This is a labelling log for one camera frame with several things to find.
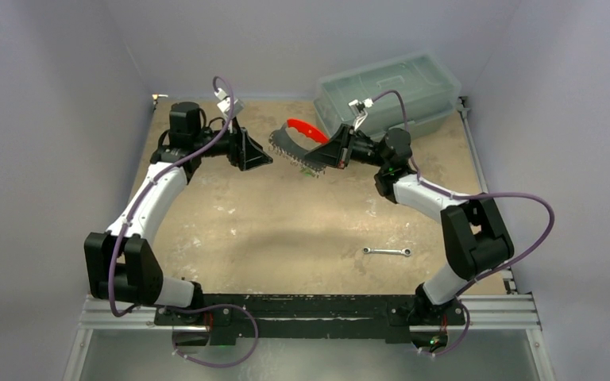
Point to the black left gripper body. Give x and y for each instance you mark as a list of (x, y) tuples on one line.
[(235, 153)]

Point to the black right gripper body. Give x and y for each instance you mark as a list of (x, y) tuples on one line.
[(348, 145)]

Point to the steel key organizer red handle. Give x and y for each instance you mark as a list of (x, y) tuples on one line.
[(285, 145)]

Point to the green key tag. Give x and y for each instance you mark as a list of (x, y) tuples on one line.
[(308, 171)]

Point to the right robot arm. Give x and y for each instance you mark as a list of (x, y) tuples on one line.
[(475, 237)]

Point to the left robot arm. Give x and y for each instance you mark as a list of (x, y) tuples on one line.
[(121, 265)]

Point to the clear plastic storage bin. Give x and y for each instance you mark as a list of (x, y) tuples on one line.
[(417, 92)]

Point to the silver combination wrench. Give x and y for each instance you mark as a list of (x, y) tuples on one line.
[(386, 251)]

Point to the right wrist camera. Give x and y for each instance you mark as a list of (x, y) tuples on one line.
[(360, 110)]

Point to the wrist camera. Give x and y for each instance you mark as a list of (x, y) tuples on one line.
[(360, 110), (229, 107)]

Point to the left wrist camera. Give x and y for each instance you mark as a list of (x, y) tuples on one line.
[(229, 107)]

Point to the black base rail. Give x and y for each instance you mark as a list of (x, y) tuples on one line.
[(393, 318)]

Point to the aluminium frame rail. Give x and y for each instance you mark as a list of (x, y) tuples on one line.
[(501, 340)]

